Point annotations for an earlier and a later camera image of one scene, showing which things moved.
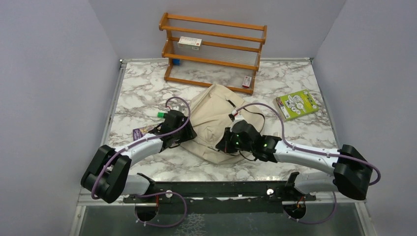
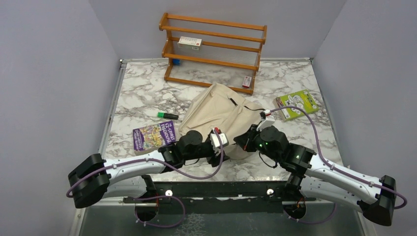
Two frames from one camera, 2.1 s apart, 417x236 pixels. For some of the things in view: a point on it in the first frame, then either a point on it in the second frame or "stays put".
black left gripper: (189, 133) to (212, 159)
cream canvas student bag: (210, 114) stays put
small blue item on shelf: (176, 62) stays put
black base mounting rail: (220, 197) stays put
